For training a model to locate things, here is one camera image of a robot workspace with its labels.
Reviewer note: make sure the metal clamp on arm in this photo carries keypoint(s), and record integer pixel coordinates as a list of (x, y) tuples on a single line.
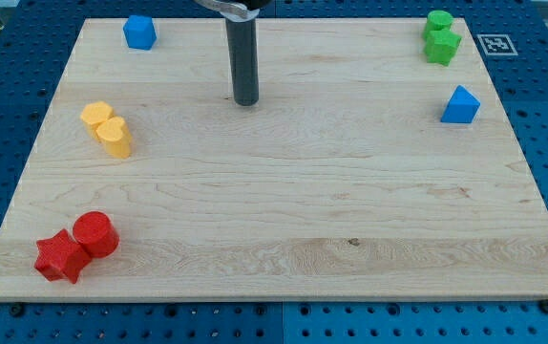
[(235, 10)]

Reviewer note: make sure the blue triangle block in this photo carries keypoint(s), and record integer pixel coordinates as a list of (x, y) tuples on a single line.
[(461, 108)]

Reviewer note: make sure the wooden board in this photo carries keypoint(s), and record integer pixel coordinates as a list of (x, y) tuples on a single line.
[(340, 184)]

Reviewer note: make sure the yellow heart block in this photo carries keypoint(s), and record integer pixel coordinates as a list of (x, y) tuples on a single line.
[(115, 137)]

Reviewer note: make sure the red cylinder block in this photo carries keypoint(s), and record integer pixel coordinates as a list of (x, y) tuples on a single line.
[(95, 232)]

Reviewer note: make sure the yellow hexagon block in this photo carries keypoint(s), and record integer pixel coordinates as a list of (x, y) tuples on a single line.
[(94, 114)]

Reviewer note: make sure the blue hexagon block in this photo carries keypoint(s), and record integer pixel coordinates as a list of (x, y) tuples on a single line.
[(139, 32)]

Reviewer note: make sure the green star block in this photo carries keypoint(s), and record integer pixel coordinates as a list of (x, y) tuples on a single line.
[(441, 46)]

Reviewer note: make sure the green cylinder block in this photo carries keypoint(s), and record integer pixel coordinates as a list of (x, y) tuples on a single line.
[(437, 20)]

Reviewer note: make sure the red star block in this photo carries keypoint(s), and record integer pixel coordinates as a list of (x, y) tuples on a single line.
[(61, 257)]

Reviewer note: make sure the white fiducial marker tag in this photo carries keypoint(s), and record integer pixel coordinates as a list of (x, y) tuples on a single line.
[(497, 44)]

